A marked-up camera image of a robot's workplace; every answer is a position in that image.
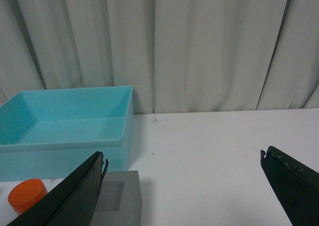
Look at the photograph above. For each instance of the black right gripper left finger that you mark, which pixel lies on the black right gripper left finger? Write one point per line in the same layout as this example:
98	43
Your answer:
72	202

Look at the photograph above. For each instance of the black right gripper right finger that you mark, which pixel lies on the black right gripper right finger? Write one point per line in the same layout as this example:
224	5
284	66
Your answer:
295	185

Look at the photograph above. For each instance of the gray block square recess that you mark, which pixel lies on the gray block square recess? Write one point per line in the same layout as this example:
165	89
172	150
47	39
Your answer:
120	200

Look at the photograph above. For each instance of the light blue plastic box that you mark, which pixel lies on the light blue plastic box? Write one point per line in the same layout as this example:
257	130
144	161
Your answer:
49	133

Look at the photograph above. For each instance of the orange cylinder part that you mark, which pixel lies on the orange cylinder part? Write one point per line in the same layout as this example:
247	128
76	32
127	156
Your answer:
26	194

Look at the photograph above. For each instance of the white curtain backdrop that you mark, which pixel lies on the white curtain backdrop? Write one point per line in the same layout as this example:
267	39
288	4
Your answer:
178	55

